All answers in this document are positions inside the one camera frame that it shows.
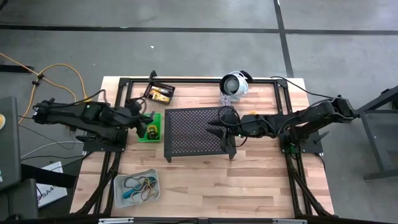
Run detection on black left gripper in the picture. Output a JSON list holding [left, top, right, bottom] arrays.
[[127, 102, 155, 127]]

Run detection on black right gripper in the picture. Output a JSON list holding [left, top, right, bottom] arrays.
[[207, 113, 248, 139]]

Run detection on green plastic basket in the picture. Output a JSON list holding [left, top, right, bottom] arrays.
[[137, 113, 163, 144]]

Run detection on packet with yellow green print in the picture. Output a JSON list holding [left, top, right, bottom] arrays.
[[149, 91, 172, 104]]

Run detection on black plastic basket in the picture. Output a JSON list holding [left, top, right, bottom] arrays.
[[142, 81, 176, 105]]

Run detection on thin yellow rubber band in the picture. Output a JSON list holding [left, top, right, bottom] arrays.
[[136, 177, 156, 194]]

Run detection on wide black rubber band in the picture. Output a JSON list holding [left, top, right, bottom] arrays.
[[123, 175, 147, 190]]

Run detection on rubber bands and coils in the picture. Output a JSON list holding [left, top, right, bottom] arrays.
[[130, 183, 158, 202]]

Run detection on white plastic bin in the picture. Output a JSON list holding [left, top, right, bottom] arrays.
[[113, 167, 162, 209]]

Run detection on black perforated metal riser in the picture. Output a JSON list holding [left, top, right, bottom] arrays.
[[163, 106, 237, 163]]

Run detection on white cylindrical appliance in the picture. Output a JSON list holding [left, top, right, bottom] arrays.
[[219, 70, 254, 102]]

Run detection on white paper box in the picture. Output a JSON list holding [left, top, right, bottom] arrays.
[[35, 161, 68, 208]]

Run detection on black floor bar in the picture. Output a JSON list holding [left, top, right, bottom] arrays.
[[0, 64, 35, 74]]

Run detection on dark grey box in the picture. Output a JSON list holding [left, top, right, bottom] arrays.
[[0, 179, 40, 220]]

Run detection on grey metal stand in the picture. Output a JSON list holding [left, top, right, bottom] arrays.
[[353, 85, 398, 182]]

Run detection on black looped wrist cable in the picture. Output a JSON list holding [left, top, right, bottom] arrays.
[[217, 105, 242, 127]]

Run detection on right wrist camera housing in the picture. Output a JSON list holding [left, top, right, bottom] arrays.
[[219, 136, 238, 149]]

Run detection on white coiled power cable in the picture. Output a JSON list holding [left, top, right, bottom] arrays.
[[219, 93, 239, 108]]

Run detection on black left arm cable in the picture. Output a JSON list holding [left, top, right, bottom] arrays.
[[46, 89, 147, 116]]

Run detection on black hanging cable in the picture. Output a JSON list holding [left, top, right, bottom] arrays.
[[270, 76, 335, 100]]

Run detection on black floor cable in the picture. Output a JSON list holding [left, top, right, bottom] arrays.
[[17, 114, 85, 144]]

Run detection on grey floor cable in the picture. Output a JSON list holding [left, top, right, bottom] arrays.
[[20, 140, 85, 159]]

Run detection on silver metal bracket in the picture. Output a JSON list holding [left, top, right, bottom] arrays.
[[98, 217, 134, 224], [272, 218, 308, 224]]

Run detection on black strap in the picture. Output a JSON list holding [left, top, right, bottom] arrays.
[[20, 163, 78, 190]]

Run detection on yellow cable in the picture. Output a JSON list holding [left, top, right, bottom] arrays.
[[0, 52, 91, 125]]

